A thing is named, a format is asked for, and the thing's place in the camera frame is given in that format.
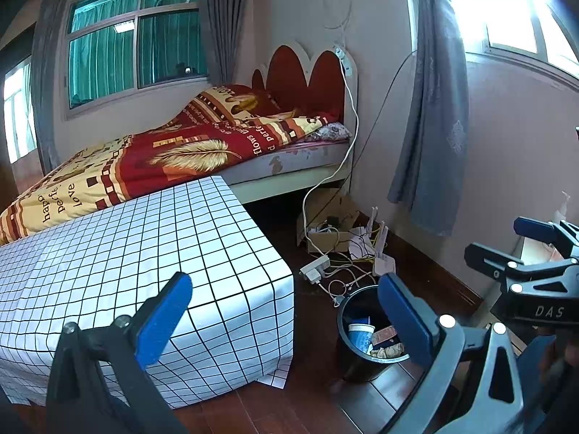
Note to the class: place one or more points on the narrow grey curtain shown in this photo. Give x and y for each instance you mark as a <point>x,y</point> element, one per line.
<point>219,22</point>

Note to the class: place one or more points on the black trash bin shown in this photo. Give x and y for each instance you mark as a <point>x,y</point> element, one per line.
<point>357,366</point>

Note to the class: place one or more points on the white charger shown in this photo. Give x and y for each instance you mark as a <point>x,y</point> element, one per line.
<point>343,58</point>

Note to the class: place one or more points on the red snack packet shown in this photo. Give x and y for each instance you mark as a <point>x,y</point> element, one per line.
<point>384,335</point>

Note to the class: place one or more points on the beige wrapper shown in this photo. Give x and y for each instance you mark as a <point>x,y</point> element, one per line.
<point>386,350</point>

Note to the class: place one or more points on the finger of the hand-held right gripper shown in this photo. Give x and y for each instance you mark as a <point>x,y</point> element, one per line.
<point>497,264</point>
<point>533,227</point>

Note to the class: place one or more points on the long grey embroidered curtain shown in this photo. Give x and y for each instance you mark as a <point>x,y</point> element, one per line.
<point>434,122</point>

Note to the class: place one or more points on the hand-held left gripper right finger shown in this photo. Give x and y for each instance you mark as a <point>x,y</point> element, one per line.
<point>407,321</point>

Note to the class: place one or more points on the white router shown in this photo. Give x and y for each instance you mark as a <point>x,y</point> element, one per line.
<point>384,262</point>

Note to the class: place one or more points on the blue white paper cup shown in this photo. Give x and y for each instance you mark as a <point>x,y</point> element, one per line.
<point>361,337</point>

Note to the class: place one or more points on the floral pillow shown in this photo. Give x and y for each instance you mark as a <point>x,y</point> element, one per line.
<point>332,132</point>

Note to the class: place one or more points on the white bed with red headboard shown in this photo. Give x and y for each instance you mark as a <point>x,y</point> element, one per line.
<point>289,72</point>

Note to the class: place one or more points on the cardboard box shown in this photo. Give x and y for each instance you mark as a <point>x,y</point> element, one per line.
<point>325,242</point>

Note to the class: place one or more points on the large window with green curtain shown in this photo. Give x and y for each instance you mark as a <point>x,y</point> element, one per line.
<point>135,45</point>

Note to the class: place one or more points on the small bright window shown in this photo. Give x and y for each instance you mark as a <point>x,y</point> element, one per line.
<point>18,108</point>

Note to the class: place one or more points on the white power strip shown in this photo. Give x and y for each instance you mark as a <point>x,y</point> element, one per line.
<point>315,269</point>

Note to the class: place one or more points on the bed with red yellow blanket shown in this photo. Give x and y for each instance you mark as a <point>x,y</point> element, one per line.
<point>158,162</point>

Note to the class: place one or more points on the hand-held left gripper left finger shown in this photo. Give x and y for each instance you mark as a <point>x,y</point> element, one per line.
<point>165,321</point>

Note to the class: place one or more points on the bright side window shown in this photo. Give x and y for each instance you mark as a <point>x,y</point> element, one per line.
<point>506,9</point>

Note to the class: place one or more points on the grey curtain beside small window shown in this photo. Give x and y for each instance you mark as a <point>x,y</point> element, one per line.
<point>47,86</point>

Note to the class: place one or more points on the table with checked cloth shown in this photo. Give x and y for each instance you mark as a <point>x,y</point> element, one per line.
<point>135,257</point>

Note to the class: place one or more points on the grey mattress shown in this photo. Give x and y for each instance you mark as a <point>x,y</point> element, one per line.
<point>294,160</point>

